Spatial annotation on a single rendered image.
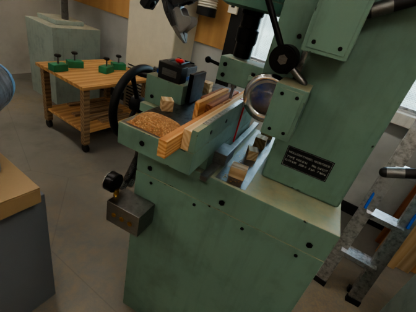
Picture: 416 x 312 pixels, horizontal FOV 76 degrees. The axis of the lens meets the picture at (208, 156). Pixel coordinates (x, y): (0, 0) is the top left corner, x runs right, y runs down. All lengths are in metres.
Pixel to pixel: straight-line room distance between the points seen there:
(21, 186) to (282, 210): 0.75
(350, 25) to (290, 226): 0.45
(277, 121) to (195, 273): 0.58
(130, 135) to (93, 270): 0.92
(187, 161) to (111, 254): 1.00
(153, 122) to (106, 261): 0.98
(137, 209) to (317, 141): 0.54
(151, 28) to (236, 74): 1.73
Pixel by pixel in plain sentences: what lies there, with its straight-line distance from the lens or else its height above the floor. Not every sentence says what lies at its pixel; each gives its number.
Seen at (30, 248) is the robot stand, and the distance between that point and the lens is 1.14.
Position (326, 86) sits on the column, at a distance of 0.69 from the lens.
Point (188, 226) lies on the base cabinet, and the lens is 0.84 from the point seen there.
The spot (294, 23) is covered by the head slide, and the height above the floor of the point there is 1.19.
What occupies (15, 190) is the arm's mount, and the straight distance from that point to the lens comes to 0.95.
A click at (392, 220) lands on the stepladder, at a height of 0.51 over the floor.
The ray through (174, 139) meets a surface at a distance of 0.56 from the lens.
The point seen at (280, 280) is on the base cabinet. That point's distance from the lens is 0.84.
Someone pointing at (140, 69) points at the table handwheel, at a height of 0.95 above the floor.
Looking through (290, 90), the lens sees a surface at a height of 1.07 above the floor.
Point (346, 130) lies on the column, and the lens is 0.71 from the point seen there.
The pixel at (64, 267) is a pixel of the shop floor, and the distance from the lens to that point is 1.51.
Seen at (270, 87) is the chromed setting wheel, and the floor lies 1.05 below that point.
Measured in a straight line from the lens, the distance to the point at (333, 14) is 0.60.
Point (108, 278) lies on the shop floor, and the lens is 1.45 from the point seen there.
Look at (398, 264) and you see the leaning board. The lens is 2.21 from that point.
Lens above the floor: 1.20
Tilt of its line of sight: 30 degrees down
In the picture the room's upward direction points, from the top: 14 degrees clockwise
